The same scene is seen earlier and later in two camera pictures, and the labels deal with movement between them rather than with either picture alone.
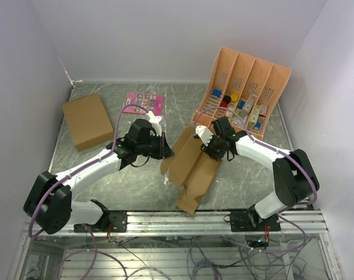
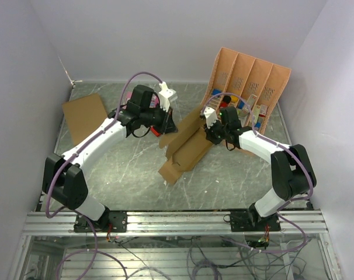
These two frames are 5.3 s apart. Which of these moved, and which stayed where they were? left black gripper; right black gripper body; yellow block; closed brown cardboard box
Moved: right black gripper body; left black gripper
Stayed: yellow block; closed brown cardboard box
